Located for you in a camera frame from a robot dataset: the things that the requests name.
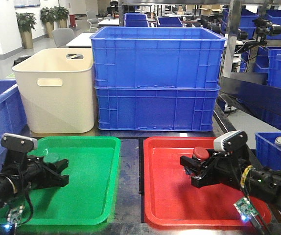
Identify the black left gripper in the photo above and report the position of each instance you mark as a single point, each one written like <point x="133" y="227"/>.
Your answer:
<point x="45" y="175"/>

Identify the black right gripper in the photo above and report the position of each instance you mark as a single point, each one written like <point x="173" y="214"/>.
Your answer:
<point x="221" y="167"/>

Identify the green push button switch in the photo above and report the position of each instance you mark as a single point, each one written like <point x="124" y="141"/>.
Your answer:
<point x="51" y="158"/>

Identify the red push button switch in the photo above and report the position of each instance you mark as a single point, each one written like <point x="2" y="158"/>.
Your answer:
<point x="200" y="154"/>

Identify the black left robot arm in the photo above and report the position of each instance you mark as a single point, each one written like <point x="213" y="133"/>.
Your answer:
<point x="11" y="182"/>

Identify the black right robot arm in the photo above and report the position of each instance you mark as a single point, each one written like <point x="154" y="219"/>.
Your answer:
<point x="261" y="183"/>

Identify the green plastic tray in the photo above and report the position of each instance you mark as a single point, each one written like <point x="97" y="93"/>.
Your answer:
<point x="88" y="197"/>

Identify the red plastic tray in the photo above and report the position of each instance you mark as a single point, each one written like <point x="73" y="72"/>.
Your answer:
<point x="171" y="201"/>

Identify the right green circuit board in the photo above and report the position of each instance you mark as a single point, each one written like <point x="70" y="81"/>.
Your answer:
<point x="245" y="209"/>

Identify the green circuit board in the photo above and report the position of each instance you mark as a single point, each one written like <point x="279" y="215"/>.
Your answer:
<point x="14" y="216"/>
<point x="245" y="209"/>

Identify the left green circuit board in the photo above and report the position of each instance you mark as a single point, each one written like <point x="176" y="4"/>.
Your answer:
<point x="14" y="216"/>

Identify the blue bin lower right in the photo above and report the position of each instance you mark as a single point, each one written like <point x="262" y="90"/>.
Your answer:
<point x="268" y="149"/>

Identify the cream plastic basket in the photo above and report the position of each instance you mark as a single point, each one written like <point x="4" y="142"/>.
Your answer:
<point x="57" y="90"/>

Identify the lower stacked blue crate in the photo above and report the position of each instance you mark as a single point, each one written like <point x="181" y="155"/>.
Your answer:
<point x="156" y="109"/>

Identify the stacked blue crate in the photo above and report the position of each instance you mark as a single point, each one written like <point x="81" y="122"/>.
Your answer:
<point x="157" y="57"/>
<point x="156" y="109"/>

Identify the upper stacked blue crate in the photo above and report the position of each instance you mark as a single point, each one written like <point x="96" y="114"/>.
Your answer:
<point x="157" y="57"/>

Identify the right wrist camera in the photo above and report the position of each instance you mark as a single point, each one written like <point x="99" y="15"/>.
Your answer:
<point x="230" y="141"/>

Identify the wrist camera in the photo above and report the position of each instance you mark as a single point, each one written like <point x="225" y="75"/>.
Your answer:
<point x="17" y="146"/>
<point x="230" y="141"/>

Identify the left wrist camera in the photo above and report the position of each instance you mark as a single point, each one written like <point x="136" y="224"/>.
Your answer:
<point x="17" y="146"/>

